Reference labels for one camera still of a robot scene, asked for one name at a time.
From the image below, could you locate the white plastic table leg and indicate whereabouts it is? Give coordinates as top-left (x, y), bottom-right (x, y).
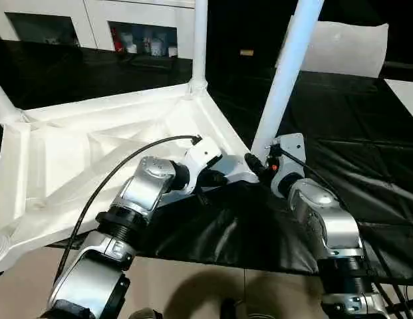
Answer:
top-left (250, 0), bottom-right (326, 160)
top-left (188, 0), bottom-right (210, 96)
top-left (0, 232), bottom-right (13, 267)
top-left (0, 75), bottom-right (28, 124)

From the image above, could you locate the white plastic table top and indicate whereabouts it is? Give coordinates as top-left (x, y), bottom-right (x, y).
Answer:
top-left (0, 81), bottom-right (261, 275)

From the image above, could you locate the black work mat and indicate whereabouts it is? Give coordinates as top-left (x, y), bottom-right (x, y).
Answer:
top-left (0, 36), bottom-right (413, 277)

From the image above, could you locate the white chair back panel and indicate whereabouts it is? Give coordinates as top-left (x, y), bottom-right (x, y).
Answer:
top-left (275, 20), bottom-right (390, 80)

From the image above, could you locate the black cabinet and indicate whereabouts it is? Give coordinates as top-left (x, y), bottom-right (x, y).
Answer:
top-left (206, 0), bottom-right (297, 71)

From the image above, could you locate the black robot foot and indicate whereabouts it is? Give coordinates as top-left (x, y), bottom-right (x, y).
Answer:
top-left (132, 308), bottom-right (164, 319)

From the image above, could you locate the white sheet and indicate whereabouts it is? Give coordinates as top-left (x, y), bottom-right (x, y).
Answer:
top-left (383, 78), bottom-right (413, 124)

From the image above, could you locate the red packet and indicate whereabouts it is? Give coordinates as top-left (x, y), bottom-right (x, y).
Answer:
top-left (112, 27), bottom-right (123, 51)

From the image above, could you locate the white cabinet with glass doors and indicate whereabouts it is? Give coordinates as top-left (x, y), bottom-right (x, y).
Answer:
top-left (0, 0), bottom-right (198, 58)

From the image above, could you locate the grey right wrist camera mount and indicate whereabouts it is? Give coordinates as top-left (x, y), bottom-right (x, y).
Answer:
top-left (265, 132), bottom-right (307, 201)

